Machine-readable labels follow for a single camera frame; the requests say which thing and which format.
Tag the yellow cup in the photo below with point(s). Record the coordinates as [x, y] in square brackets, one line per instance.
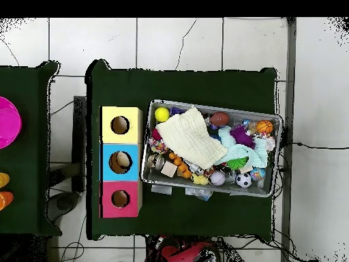
[3, 180]

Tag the small soccer ball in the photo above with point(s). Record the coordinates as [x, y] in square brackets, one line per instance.
[244, 179]

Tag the mint green cloth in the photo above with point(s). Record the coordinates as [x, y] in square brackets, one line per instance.
[256, 153]

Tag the yellow ball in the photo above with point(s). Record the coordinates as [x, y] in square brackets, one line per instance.
[162, 114]

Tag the orange cup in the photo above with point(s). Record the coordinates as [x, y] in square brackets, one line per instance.
[5, 200]

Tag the clear mesh bin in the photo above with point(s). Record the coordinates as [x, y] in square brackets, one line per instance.
[212, 187]

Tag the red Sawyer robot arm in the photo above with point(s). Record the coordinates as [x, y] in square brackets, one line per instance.
[185, 254]

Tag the dark green side table cloth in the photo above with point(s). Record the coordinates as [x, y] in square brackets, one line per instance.
[24, 158]

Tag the purple spiky toy with eyes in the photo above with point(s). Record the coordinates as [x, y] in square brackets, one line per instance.
[241, 136]

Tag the magenta plate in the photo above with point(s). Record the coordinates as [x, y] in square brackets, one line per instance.
[8, 123]

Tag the orange toy basketball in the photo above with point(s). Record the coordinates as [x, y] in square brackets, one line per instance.
[265, 126]

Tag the cream yellow cloth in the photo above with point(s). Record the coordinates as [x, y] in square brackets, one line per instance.
[190, 137]

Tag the white ball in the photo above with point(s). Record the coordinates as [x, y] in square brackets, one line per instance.
[217, 178]

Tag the green spiky ball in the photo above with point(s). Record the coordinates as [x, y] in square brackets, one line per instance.
[238, 162]

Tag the brown toy football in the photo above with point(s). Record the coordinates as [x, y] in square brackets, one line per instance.
[220, 118]

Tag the small wooden block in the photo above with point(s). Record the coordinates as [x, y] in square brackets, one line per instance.
[169, 169]

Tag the clear plastic packet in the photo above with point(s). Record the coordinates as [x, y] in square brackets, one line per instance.
[200, 193]

